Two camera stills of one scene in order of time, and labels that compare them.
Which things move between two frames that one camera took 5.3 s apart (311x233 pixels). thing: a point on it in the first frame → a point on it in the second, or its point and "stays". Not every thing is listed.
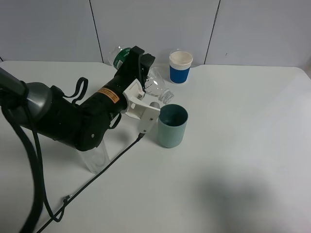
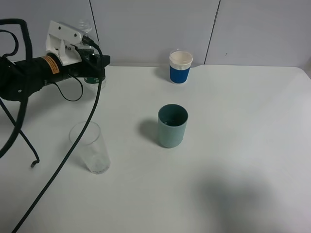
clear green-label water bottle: [155, 85] → [85, 26]
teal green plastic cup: [172, 122] stays
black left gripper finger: [129, 68] → [94, 64]
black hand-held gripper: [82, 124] → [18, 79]
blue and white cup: [180, 63] stays
